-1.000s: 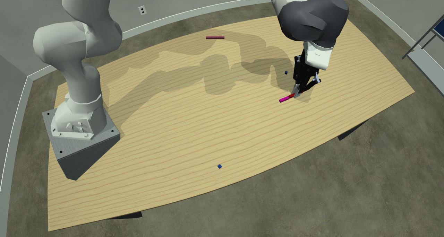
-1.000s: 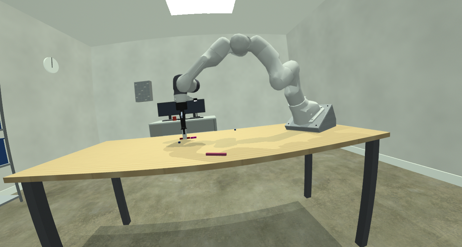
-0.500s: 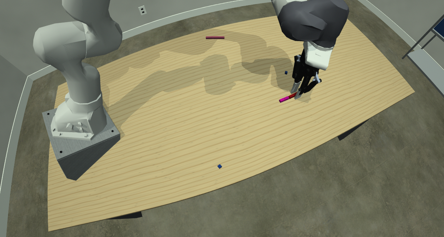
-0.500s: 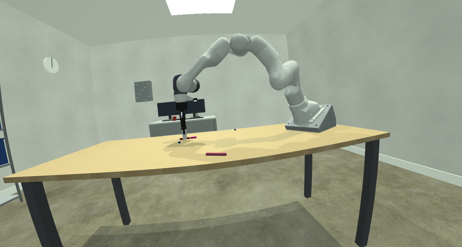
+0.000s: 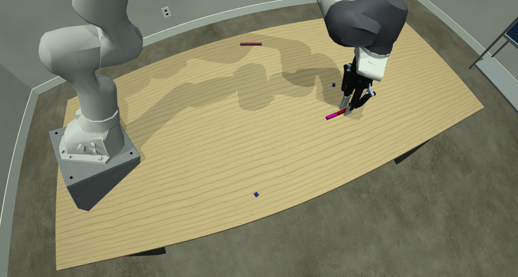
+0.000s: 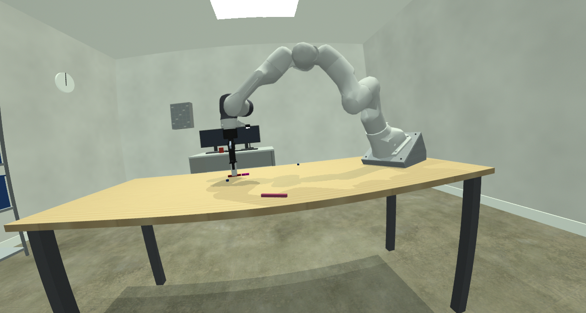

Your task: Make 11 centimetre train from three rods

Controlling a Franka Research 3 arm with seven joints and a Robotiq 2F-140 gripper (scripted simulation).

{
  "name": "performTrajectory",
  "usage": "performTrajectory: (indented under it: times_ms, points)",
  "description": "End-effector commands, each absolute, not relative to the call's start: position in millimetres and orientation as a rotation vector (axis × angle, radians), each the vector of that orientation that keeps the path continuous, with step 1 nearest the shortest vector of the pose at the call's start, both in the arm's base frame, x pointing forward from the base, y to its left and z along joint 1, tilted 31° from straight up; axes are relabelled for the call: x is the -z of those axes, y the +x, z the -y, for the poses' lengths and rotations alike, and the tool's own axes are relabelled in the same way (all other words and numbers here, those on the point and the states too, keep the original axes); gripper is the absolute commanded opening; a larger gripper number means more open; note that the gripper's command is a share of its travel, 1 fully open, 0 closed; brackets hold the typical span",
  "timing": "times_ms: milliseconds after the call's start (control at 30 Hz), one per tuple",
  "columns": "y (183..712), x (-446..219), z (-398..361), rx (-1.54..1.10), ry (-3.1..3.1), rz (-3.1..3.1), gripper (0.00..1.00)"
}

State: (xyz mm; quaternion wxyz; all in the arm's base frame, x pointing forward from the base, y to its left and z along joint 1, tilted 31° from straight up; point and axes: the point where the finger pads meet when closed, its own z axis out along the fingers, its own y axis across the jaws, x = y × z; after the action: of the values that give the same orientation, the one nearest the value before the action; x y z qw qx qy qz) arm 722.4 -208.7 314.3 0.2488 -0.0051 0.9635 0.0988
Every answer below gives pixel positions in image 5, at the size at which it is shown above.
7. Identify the dark red rod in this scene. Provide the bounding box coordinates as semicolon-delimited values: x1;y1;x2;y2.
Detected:
337;108;347;116

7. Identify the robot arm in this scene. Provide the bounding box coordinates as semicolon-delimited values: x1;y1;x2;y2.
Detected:
38;0;408;164

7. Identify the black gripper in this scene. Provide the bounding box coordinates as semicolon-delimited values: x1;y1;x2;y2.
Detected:
339;56;376;116

